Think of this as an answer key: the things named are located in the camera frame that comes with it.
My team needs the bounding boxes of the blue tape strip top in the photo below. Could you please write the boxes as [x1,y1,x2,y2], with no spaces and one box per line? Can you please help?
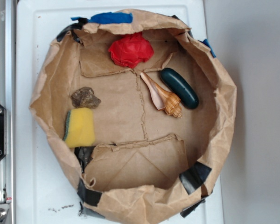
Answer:
[71,12,133,24]

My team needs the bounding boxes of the brown rock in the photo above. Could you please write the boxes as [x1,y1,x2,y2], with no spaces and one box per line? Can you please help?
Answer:
[70,87,101,109]

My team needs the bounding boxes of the black tape patch bottom left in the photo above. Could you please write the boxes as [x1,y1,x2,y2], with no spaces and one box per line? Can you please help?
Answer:
[77,179,103,207]

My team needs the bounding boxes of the tan spiral seashell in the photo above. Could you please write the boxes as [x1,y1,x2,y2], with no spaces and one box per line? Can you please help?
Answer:
[140,72,182,118]

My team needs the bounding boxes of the yellow green sponge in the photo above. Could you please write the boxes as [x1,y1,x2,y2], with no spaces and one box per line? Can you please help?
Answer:
[63,107,95,148]

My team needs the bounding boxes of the aluminium frame rail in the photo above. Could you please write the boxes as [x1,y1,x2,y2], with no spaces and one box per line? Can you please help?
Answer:
[0,0,17,224]

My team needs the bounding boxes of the blue tape strip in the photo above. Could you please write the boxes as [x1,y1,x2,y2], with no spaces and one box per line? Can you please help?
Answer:
[71,12,133,24]
[202,38,217,58]

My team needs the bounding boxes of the crumpled red paper ball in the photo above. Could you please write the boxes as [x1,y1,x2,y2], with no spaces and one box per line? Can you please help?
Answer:
[108,32,154,69]

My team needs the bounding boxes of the brown paper bag tray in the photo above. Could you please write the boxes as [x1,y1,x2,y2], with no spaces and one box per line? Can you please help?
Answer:
[30,9,237,224]

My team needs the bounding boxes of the blue tape strip right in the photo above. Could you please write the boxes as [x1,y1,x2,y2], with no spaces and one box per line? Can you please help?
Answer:
[202,38,217,58]

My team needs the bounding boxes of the black tape patch right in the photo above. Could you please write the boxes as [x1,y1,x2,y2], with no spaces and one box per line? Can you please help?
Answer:
[179,161,212,195]

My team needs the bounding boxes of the black tape patch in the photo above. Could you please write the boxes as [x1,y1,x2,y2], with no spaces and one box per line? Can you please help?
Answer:
[179,161,212,195]
[77,179,103,207]
[56,23,83,42]

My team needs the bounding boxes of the dark green oval case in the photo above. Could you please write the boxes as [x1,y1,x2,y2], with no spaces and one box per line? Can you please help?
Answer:
[161,68,199,109]

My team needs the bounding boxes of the black tape patch top left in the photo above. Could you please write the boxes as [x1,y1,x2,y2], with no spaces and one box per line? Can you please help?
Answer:
[56,23,83,42]

